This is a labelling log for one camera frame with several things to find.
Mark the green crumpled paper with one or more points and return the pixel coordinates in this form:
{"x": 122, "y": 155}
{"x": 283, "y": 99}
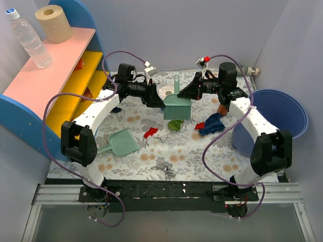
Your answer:
{"x": 175, "y": 125}

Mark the small dark blue scrap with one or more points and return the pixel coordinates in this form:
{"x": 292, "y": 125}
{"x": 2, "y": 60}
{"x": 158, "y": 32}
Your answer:
{"x": 116, "y": 110}

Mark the blue plastic bucket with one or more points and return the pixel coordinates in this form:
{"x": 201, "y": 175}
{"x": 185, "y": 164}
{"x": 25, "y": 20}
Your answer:
{"x": 280, "y": 109}

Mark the dark blue crumpled paper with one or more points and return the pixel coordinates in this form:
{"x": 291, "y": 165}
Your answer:
{"x": 212, "y": 124}

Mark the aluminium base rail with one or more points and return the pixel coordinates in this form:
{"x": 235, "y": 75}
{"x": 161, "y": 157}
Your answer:
{"x": 139, "y": 195}

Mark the green dustpan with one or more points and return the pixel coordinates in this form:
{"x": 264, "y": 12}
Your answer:
{"x": 121, "y": 143}

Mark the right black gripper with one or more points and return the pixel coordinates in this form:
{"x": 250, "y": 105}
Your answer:
{"x": 198, "y": 85}

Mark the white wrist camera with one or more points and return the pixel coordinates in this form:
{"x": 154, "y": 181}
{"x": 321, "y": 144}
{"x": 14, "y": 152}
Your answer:
{"x": 202, "y": 63}
{"x": 149, "y": 70}

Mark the grey paper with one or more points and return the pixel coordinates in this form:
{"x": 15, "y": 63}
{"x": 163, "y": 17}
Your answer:
{"x": 166, "y": 168}

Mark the white paper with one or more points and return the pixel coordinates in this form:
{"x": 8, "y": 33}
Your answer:
{"x": 160, "y": 135}

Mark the orange item middle shelf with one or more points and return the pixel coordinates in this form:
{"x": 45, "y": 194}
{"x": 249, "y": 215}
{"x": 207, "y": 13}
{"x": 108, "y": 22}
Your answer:
{"x": 87, "y": 95}

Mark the orange item upper shelf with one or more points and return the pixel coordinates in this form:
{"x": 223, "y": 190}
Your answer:
{"x": 79, "y": 65}

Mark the white toilet roll blue wrap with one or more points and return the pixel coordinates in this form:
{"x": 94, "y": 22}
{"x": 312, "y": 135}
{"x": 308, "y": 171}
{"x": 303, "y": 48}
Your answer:
{"x": 164, "y": 89}

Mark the grey lotion bottle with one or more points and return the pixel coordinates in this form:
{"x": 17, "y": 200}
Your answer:
{"x": 248, "y": 71}

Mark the clear plastic water bottle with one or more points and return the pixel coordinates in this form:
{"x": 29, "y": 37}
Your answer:
{"x": 29, "y": 39}

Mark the brown toilet paper roll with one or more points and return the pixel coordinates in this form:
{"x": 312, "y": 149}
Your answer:
{"x": 54, "y": 23}

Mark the green hand brush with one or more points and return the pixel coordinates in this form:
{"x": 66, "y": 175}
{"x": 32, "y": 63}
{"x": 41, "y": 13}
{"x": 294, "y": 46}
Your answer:
{"x": 177, "y": 108}

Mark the red paper scrap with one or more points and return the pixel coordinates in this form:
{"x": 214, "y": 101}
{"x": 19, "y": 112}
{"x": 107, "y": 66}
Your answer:
{"x": 200, "y": 126}
{"x": 150, "y": 132}

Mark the orange spray bottle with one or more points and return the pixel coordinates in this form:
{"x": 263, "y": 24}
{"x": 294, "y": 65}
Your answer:
{"x": 222, "y": 110}

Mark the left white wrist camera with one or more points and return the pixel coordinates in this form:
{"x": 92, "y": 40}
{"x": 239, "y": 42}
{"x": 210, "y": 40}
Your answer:
{"x": 149, "y": 70}

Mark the blue pink yellow shelf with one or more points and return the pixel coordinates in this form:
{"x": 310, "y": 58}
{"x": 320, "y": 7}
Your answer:
{"x": 38, "y": 101}

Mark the orange item shelf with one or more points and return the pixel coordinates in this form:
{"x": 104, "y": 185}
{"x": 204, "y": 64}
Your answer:
{"x": 79, "y": 65}
{"x": 87, "y": 95}

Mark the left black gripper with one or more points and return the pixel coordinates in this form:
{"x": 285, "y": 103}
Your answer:
{"x": 150, "y": 92}

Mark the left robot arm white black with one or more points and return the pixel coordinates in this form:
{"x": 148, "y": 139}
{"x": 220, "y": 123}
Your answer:
{"x": 77, "y": 137}

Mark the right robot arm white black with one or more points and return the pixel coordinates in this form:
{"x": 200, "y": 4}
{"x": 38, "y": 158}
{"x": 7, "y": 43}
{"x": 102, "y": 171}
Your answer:
{"x": 272, "y": 150}

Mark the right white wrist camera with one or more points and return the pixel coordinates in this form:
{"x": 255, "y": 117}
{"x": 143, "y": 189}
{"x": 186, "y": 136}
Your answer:
{"x": 202, "y": 63}

